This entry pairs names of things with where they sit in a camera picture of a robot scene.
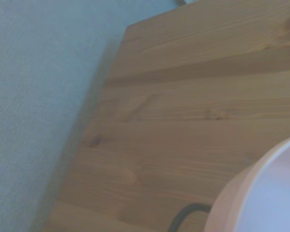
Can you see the white round bowl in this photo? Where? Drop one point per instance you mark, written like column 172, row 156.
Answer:
column 263, row 193

